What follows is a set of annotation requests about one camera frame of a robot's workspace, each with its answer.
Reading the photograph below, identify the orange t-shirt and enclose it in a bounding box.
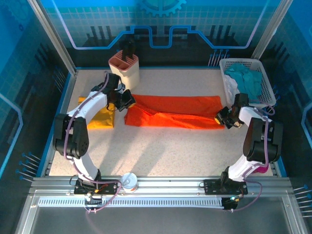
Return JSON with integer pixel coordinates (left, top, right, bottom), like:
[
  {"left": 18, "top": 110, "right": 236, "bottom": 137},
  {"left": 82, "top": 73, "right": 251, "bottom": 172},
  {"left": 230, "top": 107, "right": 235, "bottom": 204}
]
[{"left": 123, "top": 94, "right": 226, "bottom": 130}]

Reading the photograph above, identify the folded yellow t-shirt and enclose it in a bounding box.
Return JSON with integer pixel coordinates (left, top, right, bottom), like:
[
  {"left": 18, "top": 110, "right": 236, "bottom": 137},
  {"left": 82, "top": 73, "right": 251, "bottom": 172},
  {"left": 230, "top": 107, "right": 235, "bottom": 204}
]
[{"left": 77, "top": 96, "right": 115, "bottom": 129}]

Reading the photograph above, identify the cream utensil holder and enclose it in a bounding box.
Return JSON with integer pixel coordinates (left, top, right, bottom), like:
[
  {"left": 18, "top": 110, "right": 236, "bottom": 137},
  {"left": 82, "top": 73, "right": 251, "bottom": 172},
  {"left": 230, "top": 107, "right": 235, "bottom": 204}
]
[{"left": 108, "top": 50, "right": 140, "bottom": 91}]

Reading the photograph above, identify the white t-shirt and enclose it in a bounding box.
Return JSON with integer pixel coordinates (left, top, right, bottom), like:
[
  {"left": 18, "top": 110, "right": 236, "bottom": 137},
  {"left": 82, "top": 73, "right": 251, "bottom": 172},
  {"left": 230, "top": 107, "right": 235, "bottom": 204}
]
[{"left": 223, "top": 74, "right": 238, "bottom": 98}]

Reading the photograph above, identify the teal t-shirt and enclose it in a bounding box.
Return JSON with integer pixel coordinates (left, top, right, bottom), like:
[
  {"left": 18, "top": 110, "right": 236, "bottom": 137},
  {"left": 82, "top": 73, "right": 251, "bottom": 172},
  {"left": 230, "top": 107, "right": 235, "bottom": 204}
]
[{"left": 224, "top": 63, "right": 263, "bottom": 100}]

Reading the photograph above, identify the white plastic basket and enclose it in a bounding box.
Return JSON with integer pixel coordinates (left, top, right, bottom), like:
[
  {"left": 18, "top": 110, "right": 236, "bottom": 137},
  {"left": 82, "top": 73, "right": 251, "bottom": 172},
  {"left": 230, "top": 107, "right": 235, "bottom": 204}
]
[{"left": 219, "top": 58, "right": 277, "bottom": 109}]

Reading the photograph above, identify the pink object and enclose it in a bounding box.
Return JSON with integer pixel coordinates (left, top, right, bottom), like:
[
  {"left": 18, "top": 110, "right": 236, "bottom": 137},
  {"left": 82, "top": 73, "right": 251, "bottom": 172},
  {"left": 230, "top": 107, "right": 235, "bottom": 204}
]
[{"left": 253, "top": 163, "right": 269, "bottom": 174}]

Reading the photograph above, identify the white tin can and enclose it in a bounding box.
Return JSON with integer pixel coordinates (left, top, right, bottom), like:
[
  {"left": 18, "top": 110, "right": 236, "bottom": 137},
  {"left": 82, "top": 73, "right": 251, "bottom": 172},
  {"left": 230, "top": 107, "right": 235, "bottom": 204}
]
[{"left": 120, "top": 172, "right": 139, "bottom": 194}]

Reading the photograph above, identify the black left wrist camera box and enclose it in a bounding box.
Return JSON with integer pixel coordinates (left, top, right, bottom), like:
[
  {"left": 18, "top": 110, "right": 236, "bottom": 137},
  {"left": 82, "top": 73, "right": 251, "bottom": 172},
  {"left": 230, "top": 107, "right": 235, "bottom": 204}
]
[{"left": 104, "top": 72, "right": 122, "bottom": 90}]

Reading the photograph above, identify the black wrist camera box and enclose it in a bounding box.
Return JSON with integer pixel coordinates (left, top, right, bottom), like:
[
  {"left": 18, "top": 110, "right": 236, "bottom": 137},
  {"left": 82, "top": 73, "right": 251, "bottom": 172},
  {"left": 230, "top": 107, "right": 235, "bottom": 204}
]
[
  {"left": 234, "top": 93, "right": 250, "bottom": 107},
  {"left": 104, "top": 72, "right": 122, "bottom": 90}
]

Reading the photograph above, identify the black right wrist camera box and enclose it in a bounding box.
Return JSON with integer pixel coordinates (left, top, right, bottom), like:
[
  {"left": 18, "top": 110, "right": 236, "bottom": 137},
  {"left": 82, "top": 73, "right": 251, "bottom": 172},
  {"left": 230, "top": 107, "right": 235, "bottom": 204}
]
[{"left": 234, "top": 93, "right": 250, "bottom": 107}]

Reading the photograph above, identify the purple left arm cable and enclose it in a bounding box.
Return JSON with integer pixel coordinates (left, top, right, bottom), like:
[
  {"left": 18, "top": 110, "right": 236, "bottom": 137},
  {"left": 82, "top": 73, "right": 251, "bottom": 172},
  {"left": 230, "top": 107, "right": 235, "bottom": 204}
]
[{"left": 62, "top": 71, "right": 122, "bottom": 214}]

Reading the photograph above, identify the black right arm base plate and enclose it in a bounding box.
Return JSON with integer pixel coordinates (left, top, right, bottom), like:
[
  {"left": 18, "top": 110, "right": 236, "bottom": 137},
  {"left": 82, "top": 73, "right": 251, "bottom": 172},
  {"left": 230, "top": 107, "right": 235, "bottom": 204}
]
[{"left": 203, "top": 178, "right": 249, "bottom": 195}]

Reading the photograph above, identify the aluminium mounting rail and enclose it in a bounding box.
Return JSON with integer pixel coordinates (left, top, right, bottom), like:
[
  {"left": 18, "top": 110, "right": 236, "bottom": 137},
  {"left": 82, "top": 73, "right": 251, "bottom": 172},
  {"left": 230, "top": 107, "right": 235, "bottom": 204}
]
[{"left": 29, "top": 176, "right": 297, "bottom": 195}]

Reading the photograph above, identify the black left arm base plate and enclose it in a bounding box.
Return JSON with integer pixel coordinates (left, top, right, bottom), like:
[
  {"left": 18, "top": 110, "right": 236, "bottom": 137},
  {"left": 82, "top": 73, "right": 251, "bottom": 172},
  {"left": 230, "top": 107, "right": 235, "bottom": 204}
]
[{"left": 74, "top": 179, "right": 122, "bottom": 195}]

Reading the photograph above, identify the aluminium frame post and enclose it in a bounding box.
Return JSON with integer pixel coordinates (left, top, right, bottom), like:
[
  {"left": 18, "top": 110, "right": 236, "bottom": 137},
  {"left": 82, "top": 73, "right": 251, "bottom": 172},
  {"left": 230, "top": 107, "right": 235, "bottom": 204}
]
[
  {"left": 251, "top": 0, "right": 294, "bottom": 60},
  {"left": 27, "top": 0, "right": 78, "bottom": 75}
]

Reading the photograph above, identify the white slotted cable duct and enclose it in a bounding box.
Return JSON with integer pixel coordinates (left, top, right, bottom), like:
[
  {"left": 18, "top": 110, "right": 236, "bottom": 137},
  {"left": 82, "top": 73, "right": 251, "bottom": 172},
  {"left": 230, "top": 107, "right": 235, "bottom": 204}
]
[{"left": 38, "top": 196, "right": 225, "bottom": 209}]

